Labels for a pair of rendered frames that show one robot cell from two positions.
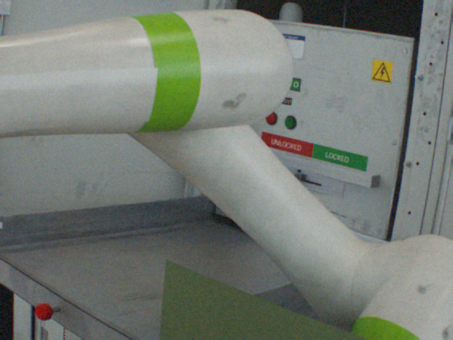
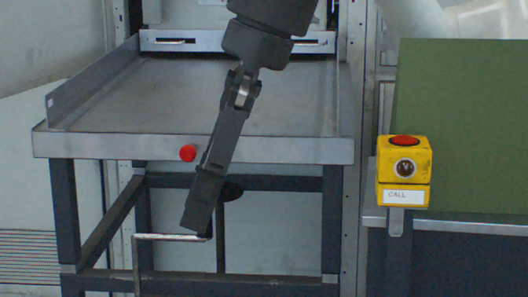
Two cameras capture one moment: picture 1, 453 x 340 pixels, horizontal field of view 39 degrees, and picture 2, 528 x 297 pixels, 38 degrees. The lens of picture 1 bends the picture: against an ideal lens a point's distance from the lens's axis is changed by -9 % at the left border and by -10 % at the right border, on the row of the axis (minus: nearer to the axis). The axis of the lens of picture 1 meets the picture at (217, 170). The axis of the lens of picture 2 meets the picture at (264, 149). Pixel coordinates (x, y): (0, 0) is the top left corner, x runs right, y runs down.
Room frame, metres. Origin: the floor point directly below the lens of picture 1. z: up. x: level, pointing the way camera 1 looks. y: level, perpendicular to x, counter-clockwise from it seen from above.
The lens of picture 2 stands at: (-0.09, 0.95, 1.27)
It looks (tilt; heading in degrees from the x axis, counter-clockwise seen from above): 18 degrees down; 324
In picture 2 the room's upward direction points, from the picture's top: straight up
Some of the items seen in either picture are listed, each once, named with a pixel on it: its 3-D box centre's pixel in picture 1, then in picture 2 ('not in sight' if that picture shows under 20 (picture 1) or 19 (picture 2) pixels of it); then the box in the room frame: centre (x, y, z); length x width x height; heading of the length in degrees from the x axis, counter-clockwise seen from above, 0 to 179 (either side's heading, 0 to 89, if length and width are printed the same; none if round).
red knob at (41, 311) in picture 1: (48, 311); (188, 152); (1.09, 0.27, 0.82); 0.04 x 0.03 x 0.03; 139
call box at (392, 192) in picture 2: not in sight; (402, 170); (0.72, 0.09, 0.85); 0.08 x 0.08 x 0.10; 49
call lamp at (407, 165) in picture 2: not in sight; (405, 169); (0.68, 0.12, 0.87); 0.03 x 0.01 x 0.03; 49
